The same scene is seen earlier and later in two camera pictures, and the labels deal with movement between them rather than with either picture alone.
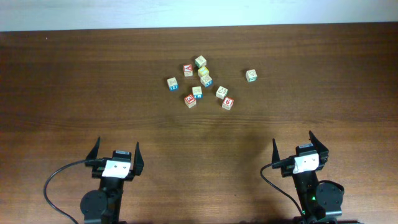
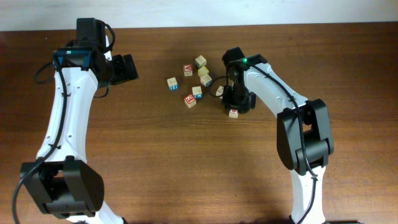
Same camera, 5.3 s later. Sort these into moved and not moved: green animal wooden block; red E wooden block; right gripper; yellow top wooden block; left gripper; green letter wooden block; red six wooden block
Moved: right gripper; left gripper; red six wooden block
Not moved: red E wooden block; yellow top wooden block; green letter wooden block; green animal wooden block
